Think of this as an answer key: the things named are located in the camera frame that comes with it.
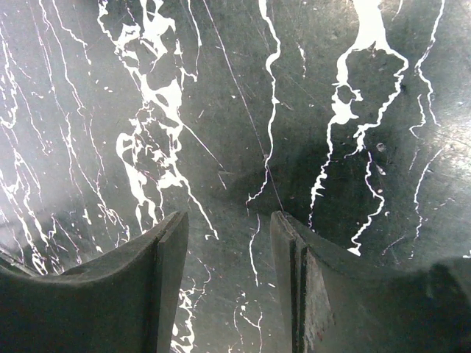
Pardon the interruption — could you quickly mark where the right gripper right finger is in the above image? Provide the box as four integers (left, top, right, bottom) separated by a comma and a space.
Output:
270, 211, 470, 352

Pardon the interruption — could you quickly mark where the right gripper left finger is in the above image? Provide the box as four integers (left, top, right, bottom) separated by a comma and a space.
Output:
1, 212, 189, 352

